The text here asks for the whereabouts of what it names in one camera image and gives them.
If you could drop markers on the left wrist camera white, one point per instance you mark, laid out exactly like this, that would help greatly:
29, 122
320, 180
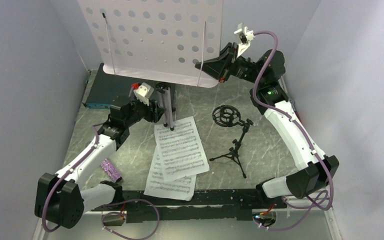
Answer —
142, 92

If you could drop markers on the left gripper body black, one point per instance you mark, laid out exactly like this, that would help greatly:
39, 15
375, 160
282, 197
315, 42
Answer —
139, 111

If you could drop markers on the lilac perforated music stand desk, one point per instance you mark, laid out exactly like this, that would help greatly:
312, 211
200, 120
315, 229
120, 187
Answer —
158, 40

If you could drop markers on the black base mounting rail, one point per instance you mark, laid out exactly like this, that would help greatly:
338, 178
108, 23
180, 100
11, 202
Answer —
206, 204

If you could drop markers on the purple glitter tube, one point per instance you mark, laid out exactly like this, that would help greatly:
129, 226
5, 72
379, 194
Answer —
111, 171

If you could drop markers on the sheet music page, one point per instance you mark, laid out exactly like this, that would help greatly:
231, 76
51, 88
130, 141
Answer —
179, 189
180, 151

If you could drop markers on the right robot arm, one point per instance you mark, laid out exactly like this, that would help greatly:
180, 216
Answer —
314, 167

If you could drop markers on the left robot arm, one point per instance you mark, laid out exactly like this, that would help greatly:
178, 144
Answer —
60, 198

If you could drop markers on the top sheet music page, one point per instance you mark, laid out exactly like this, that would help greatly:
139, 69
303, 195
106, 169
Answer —
180, 151

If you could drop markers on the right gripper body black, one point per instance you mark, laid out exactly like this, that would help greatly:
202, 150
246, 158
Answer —
244, 68

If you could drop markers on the bottom sheet music page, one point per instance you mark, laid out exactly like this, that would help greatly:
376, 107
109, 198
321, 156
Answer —
179, 189

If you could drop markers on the dark network switch box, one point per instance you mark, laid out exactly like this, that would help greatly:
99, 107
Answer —
109, 89

